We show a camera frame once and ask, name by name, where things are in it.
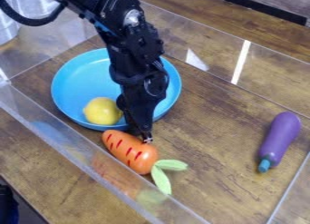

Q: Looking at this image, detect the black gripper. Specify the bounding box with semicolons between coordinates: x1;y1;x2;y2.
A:
109;63;170;143

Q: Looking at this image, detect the orange toy carrot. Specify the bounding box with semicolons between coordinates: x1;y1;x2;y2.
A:
101;130;187;195

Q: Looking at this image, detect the blue round tray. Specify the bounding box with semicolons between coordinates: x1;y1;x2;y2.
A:
49;47;183;132

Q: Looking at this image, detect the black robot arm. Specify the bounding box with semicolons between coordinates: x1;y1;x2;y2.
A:
56;0;170;143

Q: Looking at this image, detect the yellow toy lemon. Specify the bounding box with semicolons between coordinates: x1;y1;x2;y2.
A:
83;97;123;125

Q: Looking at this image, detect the purple toy eggplant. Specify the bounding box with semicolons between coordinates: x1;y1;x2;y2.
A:
258;112;302;173

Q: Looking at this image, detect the white curtain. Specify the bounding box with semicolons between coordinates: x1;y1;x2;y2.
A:
0;0;59;46

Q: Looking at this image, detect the clear acrylic enclosure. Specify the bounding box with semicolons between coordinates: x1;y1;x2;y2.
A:
0;0;310;224

